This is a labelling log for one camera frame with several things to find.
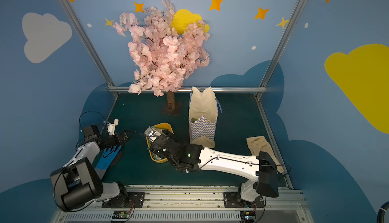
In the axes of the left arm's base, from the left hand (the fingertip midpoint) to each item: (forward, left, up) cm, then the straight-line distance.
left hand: (130, 133), depth 87 cm
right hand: (-9, -21, +14) cm, 27 cm away
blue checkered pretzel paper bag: (+20, -43, +1) cm, 47 cm away
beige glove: (0, -79, -9) cm, 79 cm away
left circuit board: (-38, -3, -12) cm, 40 cm away
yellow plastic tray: (-12, -16, -6) cm, 20 cm away
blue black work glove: (-15, +5, +4) cm, 16 cm away
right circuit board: (-37, -64, -12) cm, 75 cm away
